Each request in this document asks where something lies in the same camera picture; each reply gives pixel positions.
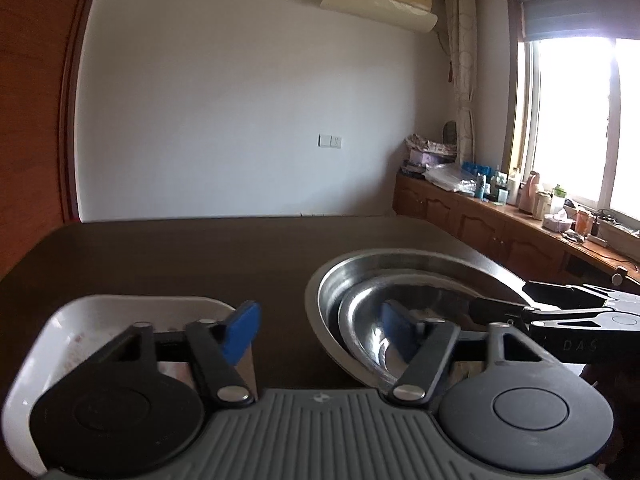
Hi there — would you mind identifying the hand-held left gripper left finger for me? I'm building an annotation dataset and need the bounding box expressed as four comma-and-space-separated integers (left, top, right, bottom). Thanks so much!
70, 301, 262, 407

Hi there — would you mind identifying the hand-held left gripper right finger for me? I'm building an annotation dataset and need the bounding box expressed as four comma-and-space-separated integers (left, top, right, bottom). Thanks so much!
379, 299, 567, 404

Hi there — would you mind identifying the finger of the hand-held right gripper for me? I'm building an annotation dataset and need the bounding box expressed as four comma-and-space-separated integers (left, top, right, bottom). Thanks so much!
469, 297, 640, 332
521, 267, 640, 312

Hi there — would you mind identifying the small steel bowl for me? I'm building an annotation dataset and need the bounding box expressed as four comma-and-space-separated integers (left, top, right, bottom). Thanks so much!
337, 282, 482, 377

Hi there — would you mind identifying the large steel bowl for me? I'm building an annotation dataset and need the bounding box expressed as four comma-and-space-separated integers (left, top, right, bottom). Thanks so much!
304, 248, 532, 387

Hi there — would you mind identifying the white floral rectangular plate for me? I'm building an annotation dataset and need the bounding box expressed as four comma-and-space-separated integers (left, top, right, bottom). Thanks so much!
0, 293, 262, 477

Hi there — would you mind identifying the white tissue pack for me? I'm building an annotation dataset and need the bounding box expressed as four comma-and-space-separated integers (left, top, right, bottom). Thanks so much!
542, 209, 572, 232

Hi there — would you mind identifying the wooden sideboard cabinet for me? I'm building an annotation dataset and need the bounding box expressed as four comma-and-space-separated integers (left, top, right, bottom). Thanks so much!
393, 172, 640, 297

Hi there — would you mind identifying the pink jug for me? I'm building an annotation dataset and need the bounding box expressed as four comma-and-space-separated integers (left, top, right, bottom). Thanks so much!
517, 170, 542, 214

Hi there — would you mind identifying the clear plastic bag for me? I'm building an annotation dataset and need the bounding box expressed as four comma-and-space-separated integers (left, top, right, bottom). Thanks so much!
424, 162, 477, 194

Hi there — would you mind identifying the wooden framed window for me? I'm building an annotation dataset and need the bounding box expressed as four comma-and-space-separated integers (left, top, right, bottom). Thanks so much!
506, 0, 640, 222

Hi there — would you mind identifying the beige patterned curtain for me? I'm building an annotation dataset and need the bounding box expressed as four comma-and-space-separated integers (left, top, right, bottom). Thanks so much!
443, 0, 477, 162

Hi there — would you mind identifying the grey roller blind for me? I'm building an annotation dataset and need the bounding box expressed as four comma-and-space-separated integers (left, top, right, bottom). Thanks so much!
519, 0, 640, 44

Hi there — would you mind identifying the brown wooden wardrobe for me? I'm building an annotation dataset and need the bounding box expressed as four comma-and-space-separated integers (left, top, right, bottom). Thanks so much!
0, 0, 101, 281

